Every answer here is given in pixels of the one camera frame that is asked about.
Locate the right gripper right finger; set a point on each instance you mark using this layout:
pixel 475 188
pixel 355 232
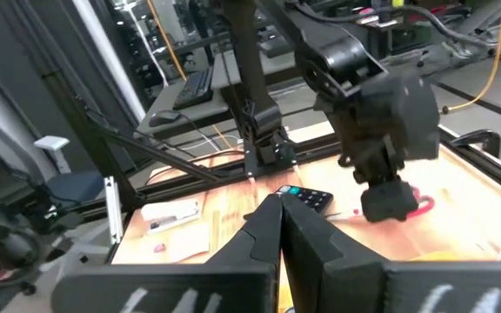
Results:
pixel 320 261

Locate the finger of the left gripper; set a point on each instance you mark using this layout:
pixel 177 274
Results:
pixel 376 202
pixel 402 202

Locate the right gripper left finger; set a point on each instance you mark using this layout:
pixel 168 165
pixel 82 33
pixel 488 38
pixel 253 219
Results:
pixel 250 252

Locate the black desk calculator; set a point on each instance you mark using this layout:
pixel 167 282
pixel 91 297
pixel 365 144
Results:
pixel 315 199

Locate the yellow transparent pencil case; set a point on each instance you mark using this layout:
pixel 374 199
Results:
pixel 450 256

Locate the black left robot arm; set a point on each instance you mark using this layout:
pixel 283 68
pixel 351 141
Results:
pixel 250 65

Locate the black table clamp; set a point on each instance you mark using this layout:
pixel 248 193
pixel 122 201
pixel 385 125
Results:
pixel 476 137

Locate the small red eraser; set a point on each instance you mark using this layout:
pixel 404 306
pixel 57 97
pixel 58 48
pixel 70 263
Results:
pixel 159 248

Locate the white stapler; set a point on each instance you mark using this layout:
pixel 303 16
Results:
pixel 168 211

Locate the black computer mouse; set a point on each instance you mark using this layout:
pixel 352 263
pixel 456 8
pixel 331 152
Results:
pixel 165 117

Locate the black keyboard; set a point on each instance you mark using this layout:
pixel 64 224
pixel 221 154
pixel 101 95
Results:
pixel 194 89

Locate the office chair blue seat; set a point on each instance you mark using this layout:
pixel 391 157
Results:
pixel 76 187

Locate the black aluminium table frame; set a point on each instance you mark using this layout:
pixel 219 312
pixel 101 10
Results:
pixel 181 162

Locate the silver frame bracket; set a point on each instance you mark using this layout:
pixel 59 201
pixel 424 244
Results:
pixel 113 208

